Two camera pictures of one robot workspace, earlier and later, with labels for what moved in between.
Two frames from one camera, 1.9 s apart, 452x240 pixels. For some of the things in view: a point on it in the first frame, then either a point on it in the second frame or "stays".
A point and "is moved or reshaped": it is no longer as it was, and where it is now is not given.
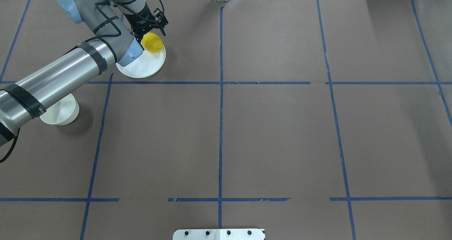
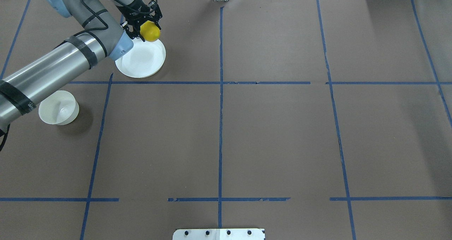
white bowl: x=62 y=112 stays
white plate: x=146 y=65 stays
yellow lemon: x=152 y=42 is moved or reshaped
